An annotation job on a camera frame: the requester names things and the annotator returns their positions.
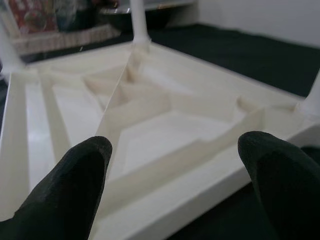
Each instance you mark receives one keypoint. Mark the beige cloth covered bench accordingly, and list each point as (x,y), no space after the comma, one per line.
(62,38)

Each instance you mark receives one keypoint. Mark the white plastic table leg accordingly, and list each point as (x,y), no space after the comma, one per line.
(8,55)
(139,22)
(311,100)

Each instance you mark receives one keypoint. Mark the black tablecloth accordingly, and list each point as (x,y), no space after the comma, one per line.
(237,50)

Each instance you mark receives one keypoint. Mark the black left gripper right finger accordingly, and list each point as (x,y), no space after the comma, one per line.
(287,190)

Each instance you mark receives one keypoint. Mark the black wok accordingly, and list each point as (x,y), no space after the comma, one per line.
(155,20)

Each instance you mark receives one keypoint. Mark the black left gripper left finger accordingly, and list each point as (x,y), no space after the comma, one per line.
(57,195)

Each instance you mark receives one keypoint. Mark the black bag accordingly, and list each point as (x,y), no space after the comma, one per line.
(75,15)

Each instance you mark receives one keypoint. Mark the white plastic children table top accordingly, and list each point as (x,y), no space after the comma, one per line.
(175,150)

